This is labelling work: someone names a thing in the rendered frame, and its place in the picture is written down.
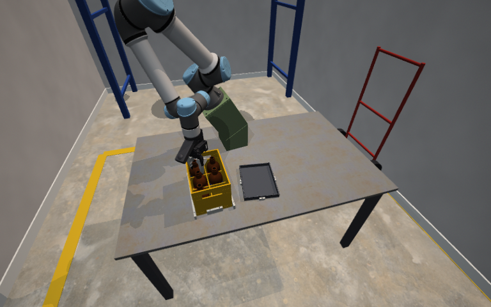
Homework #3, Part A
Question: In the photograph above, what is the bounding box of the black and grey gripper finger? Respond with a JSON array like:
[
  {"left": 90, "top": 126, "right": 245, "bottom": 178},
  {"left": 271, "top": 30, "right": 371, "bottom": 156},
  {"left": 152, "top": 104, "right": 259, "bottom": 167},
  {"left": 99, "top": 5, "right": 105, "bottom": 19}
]
[
  {"left": 196, "top": 153, "right": 207, "bottom": 174},
  {"left": 187, "top": 157, "right": 194, "bottom": 169}
]

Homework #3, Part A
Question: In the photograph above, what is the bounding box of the brown glass bottle with beige label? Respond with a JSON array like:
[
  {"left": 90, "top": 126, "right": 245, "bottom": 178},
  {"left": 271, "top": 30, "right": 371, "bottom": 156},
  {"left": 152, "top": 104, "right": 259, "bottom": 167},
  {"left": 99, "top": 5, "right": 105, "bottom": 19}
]
[{"left": 195, "top": 183, "right": 210, "bottom": 198}]

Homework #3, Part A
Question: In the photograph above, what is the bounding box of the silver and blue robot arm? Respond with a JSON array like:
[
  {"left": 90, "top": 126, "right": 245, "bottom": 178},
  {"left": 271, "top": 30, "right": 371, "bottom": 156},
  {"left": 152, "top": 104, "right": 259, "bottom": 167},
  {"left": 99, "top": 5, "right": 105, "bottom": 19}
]
[{"left": 114, "top": 0, "right": 231, "bottom": 138}]

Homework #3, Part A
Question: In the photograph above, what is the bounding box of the yellow crate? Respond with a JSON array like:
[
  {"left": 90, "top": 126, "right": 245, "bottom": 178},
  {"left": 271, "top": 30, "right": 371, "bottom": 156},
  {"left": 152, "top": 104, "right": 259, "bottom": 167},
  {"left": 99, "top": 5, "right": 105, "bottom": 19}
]
[{"left": 186, "top": 152, "right": 232, "bottom": 216}]

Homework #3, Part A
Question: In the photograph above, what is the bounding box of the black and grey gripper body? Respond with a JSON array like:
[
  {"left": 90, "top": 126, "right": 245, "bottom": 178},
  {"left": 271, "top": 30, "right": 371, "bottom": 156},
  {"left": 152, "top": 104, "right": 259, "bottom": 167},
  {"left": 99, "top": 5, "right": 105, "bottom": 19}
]
[{"left": 184, "top": 129, "right": 208, "bottom": 159}]

